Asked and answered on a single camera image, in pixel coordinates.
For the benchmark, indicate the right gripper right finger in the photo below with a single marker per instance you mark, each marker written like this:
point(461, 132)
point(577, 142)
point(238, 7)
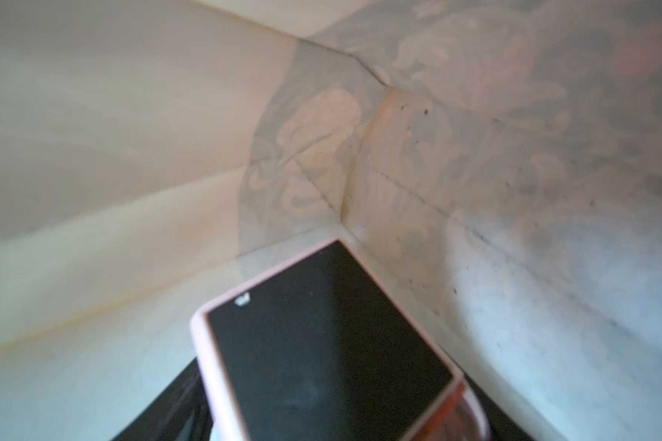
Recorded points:
point(502, 426)

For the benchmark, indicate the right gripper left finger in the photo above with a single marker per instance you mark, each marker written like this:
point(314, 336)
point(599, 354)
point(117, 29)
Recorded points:
point(180, 412)

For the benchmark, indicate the white canvas tote bag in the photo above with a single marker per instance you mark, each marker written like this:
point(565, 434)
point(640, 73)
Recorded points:
point(498, 163)

